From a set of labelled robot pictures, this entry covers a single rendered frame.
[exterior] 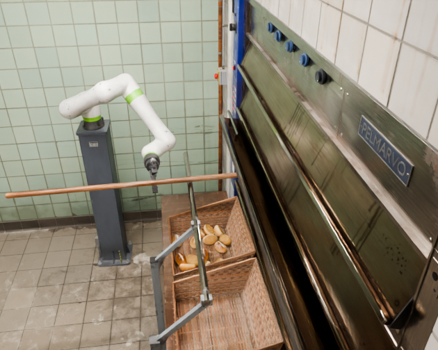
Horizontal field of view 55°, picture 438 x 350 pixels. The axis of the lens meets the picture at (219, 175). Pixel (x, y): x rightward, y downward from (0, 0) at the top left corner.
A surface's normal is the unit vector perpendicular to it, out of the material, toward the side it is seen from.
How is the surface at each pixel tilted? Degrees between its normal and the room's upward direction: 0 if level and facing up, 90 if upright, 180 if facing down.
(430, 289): 90
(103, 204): 90
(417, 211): 90
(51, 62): 90
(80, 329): 0
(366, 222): 70
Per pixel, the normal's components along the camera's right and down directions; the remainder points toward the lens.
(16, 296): 0.00, -0.85
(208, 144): 0.14, 0.52
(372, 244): -0.93, -0.22
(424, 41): -0.99, 0.07
